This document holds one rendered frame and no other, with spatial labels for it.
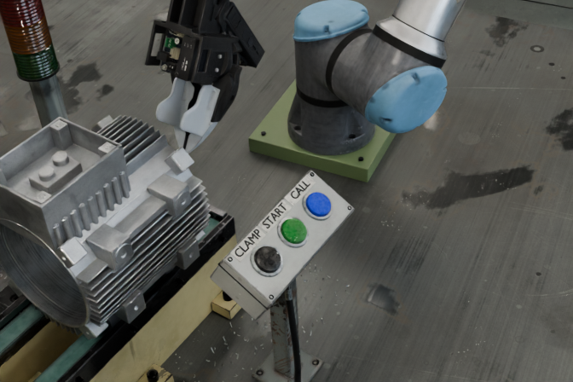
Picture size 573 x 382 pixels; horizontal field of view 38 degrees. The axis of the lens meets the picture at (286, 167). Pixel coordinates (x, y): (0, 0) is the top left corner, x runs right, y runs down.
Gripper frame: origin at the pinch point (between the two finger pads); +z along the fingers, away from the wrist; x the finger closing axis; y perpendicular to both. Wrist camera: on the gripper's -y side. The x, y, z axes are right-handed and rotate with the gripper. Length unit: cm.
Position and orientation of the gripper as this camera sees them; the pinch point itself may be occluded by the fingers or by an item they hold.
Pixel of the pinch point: (190, 141)
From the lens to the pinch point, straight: 102.1
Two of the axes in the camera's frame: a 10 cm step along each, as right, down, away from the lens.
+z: -2.4, 9.4, 2.5
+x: 8.3, 3.3, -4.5
